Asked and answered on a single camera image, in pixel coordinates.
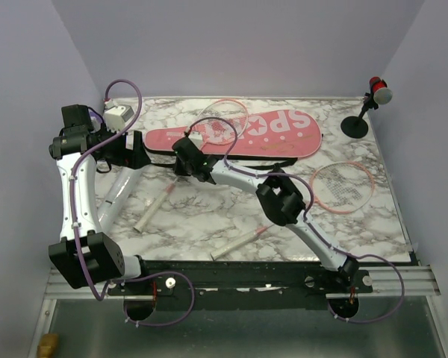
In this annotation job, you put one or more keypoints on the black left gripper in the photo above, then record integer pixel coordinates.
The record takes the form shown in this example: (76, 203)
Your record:
(128, 156)

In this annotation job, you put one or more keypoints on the brass fitting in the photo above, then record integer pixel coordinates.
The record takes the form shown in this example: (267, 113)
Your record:
(47, 345)

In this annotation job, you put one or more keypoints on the purple metronome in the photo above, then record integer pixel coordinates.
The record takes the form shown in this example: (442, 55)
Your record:
(96, 119)

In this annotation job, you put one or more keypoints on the pink racket cover bag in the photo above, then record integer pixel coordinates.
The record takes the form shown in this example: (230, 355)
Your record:
(275, 134)

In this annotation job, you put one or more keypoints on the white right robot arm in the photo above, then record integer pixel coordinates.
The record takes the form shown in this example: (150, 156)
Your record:
(280, 199)

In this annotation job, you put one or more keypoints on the black microphone stand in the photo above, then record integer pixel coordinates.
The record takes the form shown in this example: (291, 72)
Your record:
(355, 126)

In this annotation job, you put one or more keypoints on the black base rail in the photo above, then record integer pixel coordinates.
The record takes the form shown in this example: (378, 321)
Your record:
(213, 285)

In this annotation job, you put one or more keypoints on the red grey microphone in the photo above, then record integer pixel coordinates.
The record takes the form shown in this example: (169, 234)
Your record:
(379, 91)

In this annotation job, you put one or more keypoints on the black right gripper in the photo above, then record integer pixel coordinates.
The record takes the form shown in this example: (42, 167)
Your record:
(178, 170)

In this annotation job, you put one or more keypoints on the grey shuttlecock tube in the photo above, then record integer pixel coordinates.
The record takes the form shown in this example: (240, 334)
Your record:
(116, 197)

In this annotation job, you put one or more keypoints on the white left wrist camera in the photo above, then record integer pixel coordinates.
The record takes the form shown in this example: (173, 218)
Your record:
(116, 115)

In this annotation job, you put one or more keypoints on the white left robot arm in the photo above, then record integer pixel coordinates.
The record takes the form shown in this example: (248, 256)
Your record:
(85, 253)

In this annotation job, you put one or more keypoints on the pink badminton racket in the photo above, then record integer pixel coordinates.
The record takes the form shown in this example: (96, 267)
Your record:
(219, 123)
(340, 188)

